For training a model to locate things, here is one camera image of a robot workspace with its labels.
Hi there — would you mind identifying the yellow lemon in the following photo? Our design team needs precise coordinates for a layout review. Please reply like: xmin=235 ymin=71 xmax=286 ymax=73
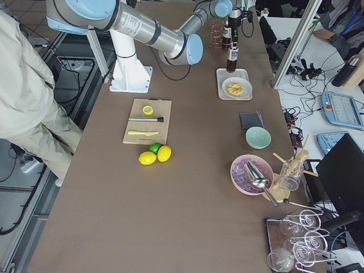
xmin=138 ymin=151 xmax=157 ymax=166
xmin=157 ymin=145 xmax=172 ymax=162

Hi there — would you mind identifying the green lime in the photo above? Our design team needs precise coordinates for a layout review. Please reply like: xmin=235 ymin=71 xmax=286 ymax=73
xmin=149 ymin=142 xmax=163 ymax=154

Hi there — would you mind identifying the steel ice scoop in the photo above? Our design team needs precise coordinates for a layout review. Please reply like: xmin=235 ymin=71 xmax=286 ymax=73
xmin=244 ymin=161 xmax=279 ymax=207

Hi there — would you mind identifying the wooden glass drying stand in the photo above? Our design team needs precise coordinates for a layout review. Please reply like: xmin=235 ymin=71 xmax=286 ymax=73
xmin=273 ymin=134 xmax=319 ymax=191

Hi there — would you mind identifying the wine glass upper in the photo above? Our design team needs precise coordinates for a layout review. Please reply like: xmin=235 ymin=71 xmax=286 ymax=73
xmin=279 ymin=209 xmax=321 ymax=236

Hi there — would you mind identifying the tea bottle lower right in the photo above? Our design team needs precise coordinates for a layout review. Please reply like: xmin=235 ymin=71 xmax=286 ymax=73
xmin=222 ymin=25 xmax=231 ymax=39

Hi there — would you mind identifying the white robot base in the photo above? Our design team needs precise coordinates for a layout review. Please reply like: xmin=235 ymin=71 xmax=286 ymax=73
xmin=110 ymin=30 xmax=152 ymax=94

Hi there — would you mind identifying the tea bottle white cap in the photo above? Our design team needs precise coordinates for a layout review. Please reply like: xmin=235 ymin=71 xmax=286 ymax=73
xmin=226 ymin=47 xmax=239 ymax=73

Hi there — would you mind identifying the white round plate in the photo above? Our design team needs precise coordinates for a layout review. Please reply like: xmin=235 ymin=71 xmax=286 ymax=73
xmin=222 ymin=77 xmax=253 ymax=99

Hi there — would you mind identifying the white power strip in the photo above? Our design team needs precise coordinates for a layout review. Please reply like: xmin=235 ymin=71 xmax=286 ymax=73
xmin=20 ymin=160 xmax=40 ymax=173

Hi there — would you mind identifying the wine glass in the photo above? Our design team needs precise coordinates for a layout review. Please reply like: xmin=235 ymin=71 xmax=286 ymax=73
xmin=283 ymin=231 xmax=328 ymax=255
xmin=292 ymin=242 xmax=316 ymax=267
xmin=267 ymin=248 xmax=295 ymax=272
xmin=279 ymin=209 xmax=321 ymax=236

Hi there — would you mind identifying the grey folded cloth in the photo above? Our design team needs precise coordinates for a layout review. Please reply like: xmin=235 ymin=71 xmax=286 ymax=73
xmin=239 ymin=111 xmax=264 ymax=130

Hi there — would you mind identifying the yellow-green plastic knife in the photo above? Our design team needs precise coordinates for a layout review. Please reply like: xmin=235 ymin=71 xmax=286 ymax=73
xmin=127 ymin=130 xmax=159 ymax=137

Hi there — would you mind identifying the white plastic tray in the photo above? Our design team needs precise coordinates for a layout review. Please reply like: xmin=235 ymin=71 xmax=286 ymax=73
xmin=216 ymin=68 xmax=253 ymax=101

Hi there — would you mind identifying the wooden cutting board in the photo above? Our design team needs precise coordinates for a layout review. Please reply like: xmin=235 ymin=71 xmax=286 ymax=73
xmin=123 ymin=98 xmax=172 ymax=145

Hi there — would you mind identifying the aluminium frame post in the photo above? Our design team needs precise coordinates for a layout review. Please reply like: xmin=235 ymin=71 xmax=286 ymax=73
xmin=272 ymin=0 xmax=322 ymax=90

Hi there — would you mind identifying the yellow lemon upper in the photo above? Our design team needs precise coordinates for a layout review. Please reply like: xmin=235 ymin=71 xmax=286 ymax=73
xmin=157 ymin=145 xmax=172 ymax=162

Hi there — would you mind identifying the mint green bowl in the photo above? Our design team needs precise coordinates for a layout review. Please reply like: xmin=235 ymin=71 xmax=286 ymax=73
xmin=246 ymin=127 xmax=271 ymax=150

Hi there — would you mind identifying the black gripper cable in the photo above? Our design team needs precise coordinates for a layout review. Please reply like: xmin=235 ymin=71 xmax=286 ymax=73
xmin=240 ymin=10 xmax=255 ymax=38

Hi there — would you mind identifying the yellow lemon lower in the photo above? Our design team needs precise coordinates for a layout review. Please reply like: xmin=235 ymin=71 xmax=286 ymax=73
xmin=138 ymin=151 xmax=157 ymax=166

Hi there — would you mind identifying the wine glass middle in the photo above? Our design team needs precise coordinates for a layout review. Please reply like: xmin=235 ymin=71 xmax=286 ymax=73
xmin=283 ymin=231 xmax=328 ymax=255

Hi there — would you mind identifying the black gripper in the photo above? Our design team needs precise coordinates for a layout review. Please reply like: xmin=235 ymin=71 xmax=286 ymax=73
xmin=229 ymin=17 xmax=242 ymax=43

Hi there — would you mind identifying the dark tray with glasses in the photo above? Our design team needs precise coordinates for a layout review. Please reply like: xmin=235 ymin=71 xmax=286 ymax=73
xmin=265 ymin=218 xmax=337 ymax=272

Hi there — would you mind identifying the black laptop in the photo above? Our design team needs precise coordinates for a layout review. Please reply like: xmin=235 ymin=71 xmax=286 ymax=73
xmin=304 ymin=134 xmax=363 ymax=213

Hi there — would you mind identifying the tea bottle lower left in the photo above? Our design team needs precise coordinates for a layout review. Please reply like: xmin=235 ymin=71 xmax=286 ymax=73
xmin=221 ymin=36 xmax=231 ymax=50

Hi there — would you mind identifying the blue teach pendant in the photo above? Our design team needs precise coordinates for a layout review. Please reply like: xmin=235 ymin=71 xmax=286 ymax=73
xmin=321 ymin=92 xmax=363 ymax=130
xmin=316 ymin=131 xmax=351 ymax=155

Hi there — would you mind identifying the copper wire bottle rack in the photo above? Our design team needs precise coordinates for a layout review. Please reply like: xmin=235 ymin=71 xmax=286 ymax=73
xmin=209 ymin=18 xmax=226 ymax=49

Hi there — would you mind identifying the half lemon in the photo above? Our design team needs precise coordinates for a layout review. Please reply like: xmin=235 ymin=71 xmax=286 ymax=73
xmin=142 ymin=105 xmax=154 ymax=116

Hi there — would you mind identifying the person in beige clothes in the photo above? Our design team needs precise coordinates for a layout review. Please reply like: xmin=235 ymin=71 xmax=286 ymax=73
xmin=1 ymin=12 xmax=82 ymax=187

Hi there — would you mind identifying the pink ice bowl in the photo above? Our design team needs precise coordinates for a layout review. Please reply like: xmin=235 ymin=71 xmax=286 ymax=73
xmin=230 ymin=154 xmax=275 ymax=196

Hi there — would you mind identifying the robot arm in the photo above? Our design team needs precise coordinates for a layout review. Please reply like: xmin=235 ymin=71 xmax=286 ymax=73
xmin=46 ymin=1 xmax=203 ymax=65
xmin=158 ymin=1 xmax=255 ymax=65

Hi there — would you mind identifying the wine glass lower left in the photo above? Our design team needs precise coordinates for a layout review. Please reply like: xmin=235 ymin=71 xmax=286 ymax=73
xmin=267 ymin=248 xmax=295 ymax=272

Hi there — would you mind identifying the black water bottle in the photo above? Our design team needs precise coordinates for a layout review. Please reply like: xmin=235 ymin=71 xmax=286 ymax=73
xmin=332 ymin=55 xmax=361 ymax=87

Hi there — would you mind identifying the ring shaped pastry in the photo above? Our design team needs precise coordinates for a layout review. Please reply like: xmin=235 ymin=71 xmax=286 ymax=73
xmin=227 ymin=82 xmax=243 ymax=96

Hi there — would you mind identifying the steel muddler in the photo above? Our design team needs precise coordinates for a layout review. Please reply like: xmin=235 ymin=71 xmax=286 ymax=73
xmin=128 ymin=117 xmax=164 ymax=122

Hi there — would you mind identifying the clear glass mug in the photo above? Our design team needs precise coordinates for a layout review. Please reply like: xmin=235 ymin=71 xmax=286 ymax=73
xmin=278 ymin=159 xmax=303 ymax=191

